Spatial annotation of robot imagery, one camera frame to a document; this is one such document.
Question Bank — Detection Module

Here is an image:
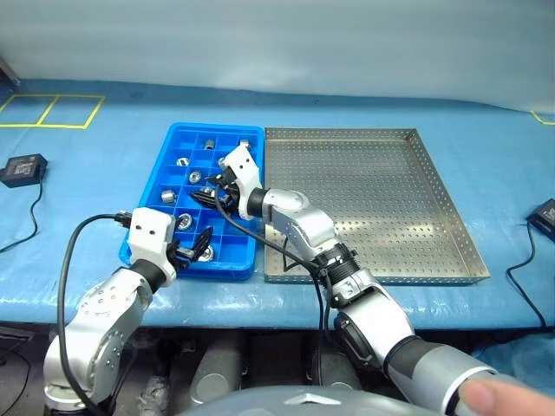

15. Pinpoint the black power adapter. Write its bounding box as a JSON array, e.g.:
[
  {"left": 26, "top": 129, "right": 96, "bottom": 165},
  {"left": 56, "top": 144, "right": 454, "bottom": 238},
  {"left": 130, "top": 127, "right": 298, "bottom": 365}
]
[
  {"left": 526, "top": 199, "right": 555, "bottom": 237},
  {"left": 0, "top": 153, "right": 49, "bottom": 189}
]

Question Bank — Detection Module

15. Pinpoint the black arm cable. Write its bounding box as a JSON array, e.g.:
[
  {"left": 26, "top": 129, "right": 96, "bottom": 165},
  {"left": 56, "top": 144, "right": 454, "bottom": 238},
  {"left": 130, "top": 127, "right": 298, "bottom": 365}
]
[
  {"left": 212, "top": 185, "right": 335, "bottom": 348},
  {"left": 55, "top": 210, "right": 131, "bottom": 416}
]

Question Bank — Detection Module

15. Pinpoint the black adapter cable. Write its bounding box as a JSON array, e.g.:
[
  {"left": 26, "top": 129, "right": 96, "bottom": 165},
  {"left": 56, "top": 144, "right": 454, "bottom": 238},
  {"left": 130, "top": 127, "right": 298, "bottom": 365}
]
[
  {"left": 0, "top": 179, "right": 44, "bottom": 255},
  {"left": 506, "top": 223, "right": 550, "bottom": 330}
]

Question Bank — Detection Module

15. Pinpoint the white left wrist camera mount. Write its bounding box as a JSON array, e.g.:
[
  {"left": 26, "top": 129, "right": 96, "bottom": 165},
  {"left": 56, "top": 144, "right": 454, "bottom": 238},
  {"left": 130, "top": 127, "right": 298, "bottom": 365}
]
[{"left": 126, "top": 207, "right": 177, "bottom": 278}]

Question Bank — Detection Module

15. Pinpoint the dark metal frame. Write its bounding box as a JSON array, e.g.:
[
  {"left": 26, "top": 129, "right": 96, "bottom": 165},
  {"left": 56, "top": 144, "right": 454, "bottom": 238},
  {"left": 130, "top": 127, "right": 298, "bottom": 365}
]
[{"left": 0, "top": 55, "right": 21, "bottom": 88}]

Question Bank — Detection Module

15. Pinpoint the person's bare fingertip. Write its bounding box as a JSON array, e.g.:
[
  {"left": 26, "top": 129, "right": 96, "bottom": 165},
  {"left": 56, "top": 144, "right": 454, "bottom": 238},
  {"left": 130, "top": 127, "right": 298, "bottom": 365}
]
[{"left": 459, "top": 375, "right": 555, "bottom": 416}]

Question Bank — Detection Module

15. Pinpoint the perforated metal tray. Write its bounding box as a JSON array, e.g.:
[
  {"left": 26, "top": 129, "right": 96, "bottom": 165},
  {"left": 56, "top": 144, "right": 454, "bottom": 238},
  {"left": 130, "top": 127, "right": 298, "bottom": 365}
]
[{"left": 263, "top": 127, "right": 491, "bottom": 287}]

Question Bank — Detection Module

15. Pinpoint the grey rounded shape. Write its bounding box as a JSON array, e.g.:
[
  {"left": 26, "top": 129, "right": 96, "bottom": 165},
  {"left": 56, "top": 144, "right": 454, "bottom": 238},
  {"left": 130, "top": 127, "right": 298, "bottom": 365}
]
[
  {"left": 190, "top": 344, "right": 244, "bottom": 398},
  {"left": 311, "top": 346, "right": 363, "bottom": 391}
]

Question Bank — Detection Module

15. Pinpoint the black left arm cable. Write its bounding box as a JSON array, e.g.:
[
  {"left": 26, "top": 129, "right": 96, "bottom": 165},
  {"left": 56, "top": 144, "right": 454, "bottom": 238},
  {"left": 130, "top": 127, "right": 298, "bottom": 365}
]
[{"left": 55, "top": 210, "right": 131, "bottom": 416}]

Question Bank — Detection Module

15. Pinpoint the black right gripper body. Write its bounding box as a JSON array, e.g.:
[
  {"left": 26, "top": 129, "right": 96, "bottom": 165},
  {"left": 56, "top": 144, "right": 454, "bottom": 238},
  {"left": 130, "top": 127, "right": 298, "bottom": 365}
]
[{"left": 216, "top": 171, "right": 242, "bottom": 213}]

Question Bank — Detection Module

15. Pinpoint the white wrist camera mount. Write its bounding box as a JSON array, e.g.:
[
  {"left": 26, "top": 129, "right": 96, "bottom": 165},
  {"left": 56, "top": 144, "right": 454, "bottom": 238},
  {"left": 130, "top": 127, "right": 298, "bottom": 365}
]
[
  {"left": 223, "top": 145, "right": 264, "bottom": 220},
  {"left": 126, "top": 207, "right": 177, "bottom": 278}
]

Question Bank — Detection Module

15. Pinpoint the blue compartment parts tray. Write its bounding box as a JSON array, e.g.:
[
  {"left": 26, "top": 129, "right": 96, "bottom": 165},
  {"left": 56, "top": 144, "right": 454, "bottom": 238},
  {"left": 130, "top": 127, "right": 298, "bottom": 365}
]
[{"left": 119, "top": 122, "right": 265, "bottom": 282}]

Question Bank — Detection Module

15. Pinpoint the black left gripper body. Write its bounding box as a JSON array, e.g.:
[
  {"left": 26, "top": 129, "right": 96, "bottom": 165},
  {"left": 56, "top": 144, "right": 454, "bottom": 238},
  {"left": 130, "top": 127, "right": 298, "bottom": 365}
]
[{"left": 166, "top": 236, "right": 194, "bottom": 269}]

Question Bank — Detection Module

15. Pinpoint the grey dome with triangular emblem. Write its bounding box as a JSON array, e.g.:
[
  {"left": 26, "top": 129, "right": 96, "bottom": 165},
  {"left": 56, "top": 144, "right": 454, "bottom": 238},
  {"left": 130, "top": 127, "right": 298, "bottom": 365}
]
[{"left": 173, "top": 380, "right": 439, "bottom": 416}]

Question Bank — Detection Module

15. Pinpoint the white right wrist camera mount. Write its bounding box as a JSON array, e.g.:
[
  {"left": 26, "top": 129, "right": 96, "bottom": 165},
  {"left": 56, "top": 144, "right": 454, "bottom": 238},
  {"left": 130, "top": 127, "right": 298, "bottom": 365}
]
[{"left": 223, "top": 145, "right": 264, "bottom": 220}]

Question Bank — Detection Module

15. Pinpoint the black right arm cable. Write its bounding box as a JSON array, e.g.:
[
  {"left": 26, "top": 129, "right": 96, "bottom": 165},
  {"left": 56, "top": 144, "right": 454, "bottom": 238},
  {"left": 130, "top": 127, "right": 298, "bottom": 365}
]
[{"left": 212, "top": 185, "right": 335, "bottom": 348}]

